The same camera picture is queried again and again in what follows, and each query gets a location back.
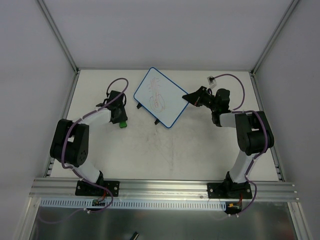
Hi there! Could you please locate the green bone shaped eraser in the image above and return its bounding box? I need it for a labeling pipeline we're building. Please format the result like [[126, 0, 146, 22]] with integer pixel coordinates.
[[119, 121, 128, 129]]

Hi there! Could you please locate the blue framed whiteboard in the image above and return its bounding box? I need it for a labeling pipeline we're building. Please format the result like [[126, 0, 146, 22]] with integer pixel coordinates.
[[133, 67, 188, 129]]

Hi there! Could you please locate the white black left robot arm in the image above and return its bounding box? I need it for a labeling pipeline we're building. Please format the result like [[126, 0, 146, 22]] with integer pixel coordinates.
[[49, 90, 128, 195]]

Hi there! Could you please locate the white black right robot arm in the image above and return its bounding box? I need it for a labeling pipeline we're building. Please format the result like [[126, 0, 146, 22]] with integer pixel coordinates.
[[182, 86, 274, 198]]

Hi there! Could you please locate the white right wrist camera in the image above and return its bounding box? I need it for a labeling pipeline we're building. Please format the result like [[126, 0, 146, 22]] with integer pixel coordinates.
[[207, 76, 217, 89]]

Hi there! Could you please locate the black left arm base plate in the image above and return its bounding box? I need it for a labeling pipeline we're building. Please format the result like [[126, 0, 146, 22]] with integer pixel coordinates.
[[75, 180, 120, 197]]

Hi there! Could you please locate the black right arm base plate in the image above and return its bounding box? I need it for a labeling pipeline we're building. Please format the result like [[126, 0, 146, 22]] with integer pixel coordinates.
[[206, 182, 253, 200]]

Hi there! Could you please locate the white slotted cable duct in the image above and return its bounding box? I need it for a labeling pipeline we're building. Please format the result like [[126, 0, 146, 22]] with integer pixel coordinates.
[[39, 197, 227, 211]]

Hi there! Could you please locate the aluminium front rail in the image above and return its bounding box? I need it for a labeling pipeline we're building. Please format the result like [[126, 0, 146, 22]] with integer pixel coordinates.
[[29, 177, 300, 202]]

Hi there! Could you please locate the aluminium right frame post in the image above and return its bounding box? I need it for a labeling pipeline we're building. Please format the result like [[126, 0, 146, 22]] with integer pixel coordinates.
[[250, 0, 300, 76]]

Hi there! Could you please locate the aluminium frame post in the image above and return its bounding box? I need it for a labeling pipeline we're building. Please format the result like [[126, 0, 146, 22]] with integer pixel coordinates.
[[35, 0, 79, 73], [250, 0, 300, 76]]

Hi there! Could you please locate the aluminium left frame post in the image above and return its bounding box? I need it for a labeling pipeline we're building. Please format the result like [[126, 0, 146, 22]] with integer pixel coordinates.
[[35, 0, 79, 73]]

